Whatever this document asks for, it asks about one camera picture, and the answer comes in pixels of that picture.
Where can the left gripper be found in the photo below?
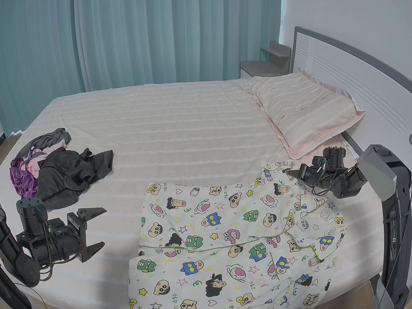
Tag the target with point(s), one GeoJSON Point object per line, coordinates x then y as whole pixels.
{"type": "Point", "coordinates": [59, 248]}

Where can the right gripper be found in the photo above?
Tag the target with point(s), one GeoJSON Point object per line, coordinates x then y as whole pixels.
{"type": "Point", "coordinates": [312, 177]}

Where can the white printed pyjama top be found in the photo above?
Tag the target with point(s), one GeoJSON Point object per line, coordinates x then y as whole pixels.
{"type": "Point", "coordinates": [225, 237]}

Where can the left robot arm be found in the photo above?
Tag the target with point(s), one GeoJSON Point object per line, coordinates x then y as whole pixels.
{"type": "Point", "coordinates": [27, 217]}

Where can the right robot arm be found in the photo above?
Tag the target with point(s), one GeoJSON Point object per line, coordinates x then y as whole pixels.
{"type": "Point", "coordinates": [376, 172]}

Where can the bed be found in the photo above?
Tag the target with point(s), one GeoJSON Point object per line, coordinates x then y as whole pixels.
{"type": "Point", "coordinates": [193, 124]}

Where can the pink striped pillow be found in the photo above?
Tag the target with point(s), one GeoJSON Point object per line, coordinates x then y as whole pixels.
{"type": "Point", "coordinates": [305, 114]}

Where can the black garment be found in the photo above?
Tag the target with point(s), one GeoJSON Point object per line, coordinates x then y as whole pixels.
{"type": "Point", "coordinates": [64, 172]}

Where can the pink garment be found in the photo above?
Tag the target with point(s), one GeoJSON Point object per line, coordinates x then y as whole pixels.
{"type": "Point", "coordinates": [33, 169]}

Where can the purple satin garment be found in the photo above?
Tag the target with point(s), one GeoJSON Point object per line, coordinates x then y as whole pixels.
{"type": "Point", "coordinates": [22, 182]}

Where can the grey garment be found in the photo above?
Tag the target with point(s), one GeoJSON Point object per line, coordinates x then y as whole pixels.
{"type": "Point", "coordinates": [53, 135]}

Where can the grey bedside table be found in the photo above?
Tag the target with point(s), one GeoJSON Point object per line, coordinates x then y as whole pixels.
{"type": "Point", "coordinates": [267, 68]}

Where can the blue-green curtain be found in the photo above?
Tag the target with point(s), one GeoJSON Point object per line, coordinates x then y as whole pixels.
{"type": "Point", "coordinates": [177, 27]}
{"type": "Point", "coordinates": [38, 60]}

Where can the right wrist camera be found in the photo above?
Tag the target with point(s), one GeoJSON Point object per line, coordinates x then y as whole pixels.
{"type": "Point", "coordinates": [317, 163]}

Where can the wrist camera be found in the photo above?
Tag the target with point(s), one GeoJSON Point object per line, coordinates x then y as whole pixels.
{"type": "Point", "coordinates": [317, 163]}
{"type": "Point", "coordinates": [56, 227]}

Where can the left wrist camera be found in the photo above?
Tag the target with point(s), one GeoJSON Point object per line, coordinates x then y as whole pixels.
{"type": "Point", "coordinates": [56, 227]}

